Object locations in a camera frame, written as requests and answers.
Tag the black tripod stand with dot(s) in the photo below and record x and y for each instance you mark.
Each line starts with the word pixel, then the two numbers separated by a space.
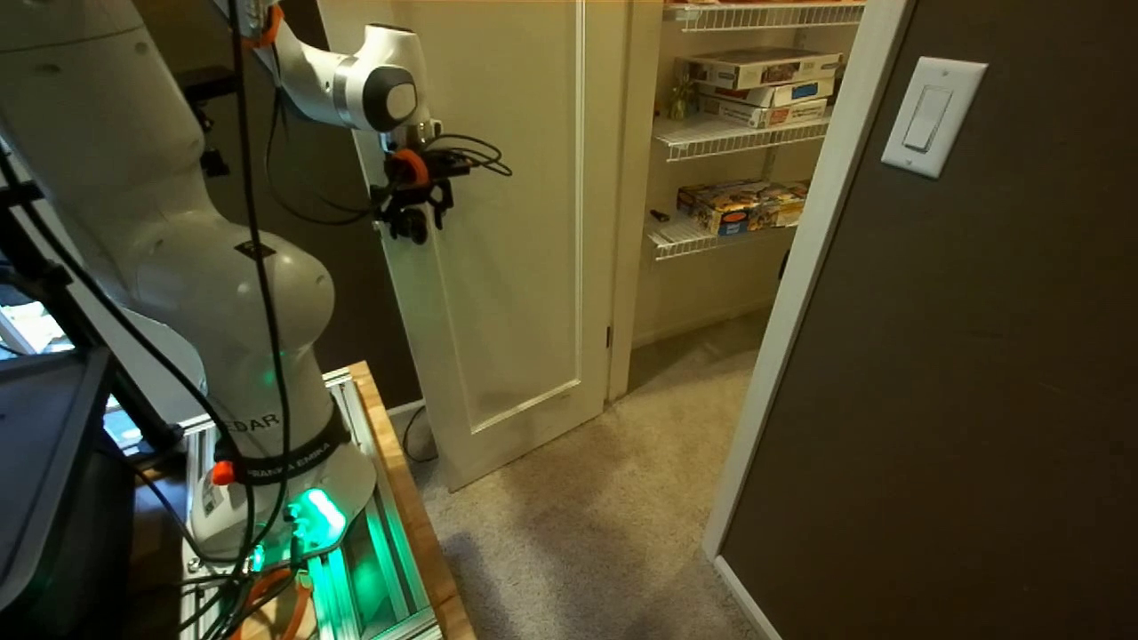
pixel 72 296

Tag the white panel door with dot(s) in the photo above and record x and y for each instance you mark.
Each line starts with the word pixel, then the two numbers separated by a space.
pixel 509 234

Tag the board game box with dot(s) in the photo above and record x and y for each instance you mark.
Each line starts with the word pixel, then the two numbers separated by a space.
pixel 740 207
pixel 766 67
pixel 769 105

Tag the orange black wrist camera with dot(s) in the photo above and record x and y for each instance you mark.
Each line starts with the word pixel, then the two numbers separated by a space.
pixel 410 168

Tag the wooden table edge strip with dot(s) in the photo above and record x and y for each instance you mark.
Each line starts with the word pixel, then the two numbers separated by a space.
pixel 410 508

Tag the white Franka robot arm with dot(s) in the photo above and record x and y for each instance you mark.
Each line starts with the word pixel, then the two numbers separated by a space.
pixel 145 179

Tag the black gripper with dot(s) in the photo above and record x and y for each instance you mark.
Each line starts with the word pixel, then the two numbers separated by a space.
pixel 413 205

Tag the white door frame trim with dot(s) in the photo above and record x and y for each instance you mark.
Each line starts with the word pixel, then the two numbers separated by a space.
pixel 806 286

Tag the white rocker light switch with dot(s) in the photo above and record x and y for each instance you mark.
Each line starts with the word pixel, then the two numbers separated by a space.
pixel 932 115

